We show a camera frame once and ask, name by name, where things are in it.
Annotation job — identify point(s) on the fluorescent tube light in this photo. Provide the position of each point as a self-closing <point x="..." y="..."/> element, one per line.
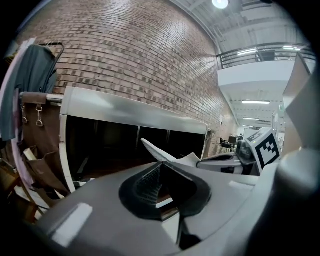
<point x="255" y="102"/>
<point x="247" y="52"/>

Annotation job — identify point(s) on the white cloth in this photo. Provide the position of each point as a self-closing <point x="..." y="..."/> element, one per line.
<point x="160" y="152"/>

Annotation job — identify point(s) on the white shelf cabinet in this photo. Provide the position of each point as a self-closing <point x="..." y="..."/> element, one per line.
<point x="112" y="107"/>

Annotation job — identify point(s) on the cream folded paper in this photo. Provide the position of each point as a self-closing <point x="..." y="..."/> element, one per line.
<point x="30" y="153"/>

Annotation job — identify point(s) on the wooden shelf unit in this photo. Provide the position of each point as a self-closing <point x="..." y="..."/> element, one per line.
<point x="37" y="135"/>

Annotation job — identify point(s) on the metal snap hook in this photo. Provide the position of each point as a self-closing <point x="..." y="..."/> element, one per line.
<point x="39" y="110"/>

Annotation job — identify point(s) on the grey-green shirt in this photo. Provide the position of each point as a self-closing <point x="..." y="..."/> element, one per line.
<point x="32" y="70"/>

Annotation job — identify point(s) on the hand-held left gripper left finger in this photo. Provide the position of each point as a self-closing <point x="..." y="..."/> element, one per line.
<point x="148" y="183"/>

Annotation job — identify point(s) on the dark cluttered desk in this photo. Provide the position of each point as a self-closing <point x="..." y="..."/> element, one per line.
<point x="230" y="143"/>

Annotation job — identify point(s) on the black metal railing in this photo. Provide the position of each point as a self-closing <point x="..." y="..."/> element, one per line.
<point x="257" y="56"/>

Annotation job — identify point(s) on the round ceiling light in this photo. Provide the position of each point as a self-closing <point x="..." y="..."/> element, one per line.
<point x="220" y="3"/>

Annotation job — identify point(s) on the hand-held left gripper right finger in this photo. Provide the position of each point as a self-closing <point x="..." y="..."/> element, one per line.
<point x="180" y="185"/>

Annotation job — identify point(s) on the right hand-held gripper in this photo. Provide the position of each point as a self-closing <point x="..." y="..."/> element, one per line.
<point x="267" y="150"/>

